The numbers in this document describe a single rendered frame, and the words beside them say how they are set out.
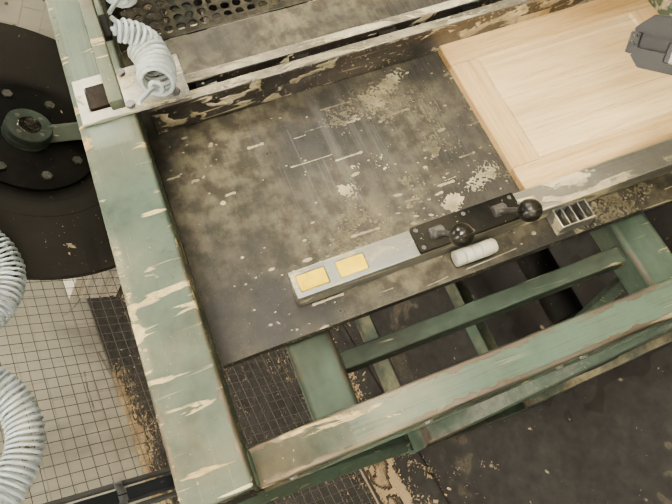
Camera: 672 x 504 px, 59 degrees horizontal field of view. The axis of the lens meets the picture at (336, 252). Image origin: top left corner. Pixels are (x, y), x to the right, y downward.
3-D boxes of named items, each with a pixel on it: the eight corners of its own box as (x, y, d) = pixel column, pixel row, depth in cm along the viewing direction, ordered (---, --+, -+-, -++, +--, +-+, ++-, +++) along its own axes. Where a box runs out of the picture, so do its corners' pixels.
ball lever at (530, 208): (507, 217, 105) (550, 218, 91) (488, 224, 104) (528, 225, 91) (502, 196, 104) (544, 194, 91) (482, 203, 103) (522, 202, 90)
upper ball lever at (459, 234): (447, 239, 102) (481, 243, 89) (427, 246, 102) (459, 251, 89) (440, 218, 102) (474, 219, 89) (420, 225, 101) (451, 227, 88)
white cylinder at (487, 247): (456, 270, 103) (496, 255, 105) (460, 263, 101) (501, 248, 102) (449, 255, 105) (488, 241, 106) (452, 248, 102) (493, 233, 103)
